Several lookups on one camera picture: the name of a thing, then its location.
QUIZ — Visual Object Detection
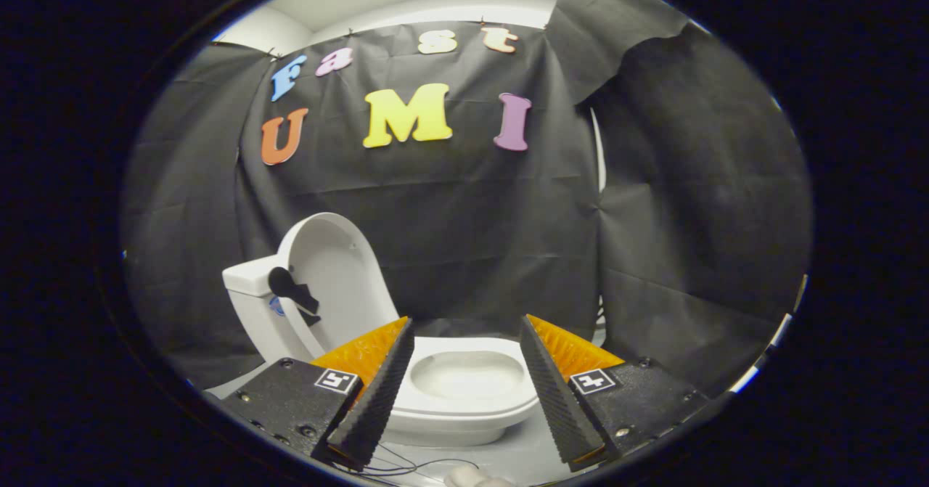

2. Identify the pale rounded object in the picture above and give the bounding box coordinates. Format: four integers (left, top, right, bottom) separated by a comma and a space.
443, 467, 513, 487

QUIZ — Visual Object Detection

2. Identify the black backdrop cloth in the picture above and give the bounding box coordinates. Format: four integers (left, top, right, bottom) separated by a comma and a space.
120, 0, 814, 397

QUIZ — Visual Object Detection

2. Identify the black lid pull tab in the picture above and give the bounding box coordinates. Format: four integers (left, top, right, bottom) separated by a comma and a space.
268, 266, 322, 327

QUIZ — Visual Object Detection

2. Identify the thin black cable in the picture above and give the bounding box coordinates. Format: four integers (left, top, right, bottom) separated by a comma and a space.
328, 440, 481, 482

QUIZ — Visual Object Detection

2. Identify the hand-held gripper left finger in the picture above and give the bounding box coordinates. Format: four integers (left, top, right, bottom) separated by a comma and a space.
216, 316, 416, 471

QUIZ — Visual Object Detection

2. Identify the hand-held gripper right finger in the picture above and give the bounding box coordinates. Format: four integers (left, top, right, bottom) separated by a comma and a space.
520, 314, 711, 472

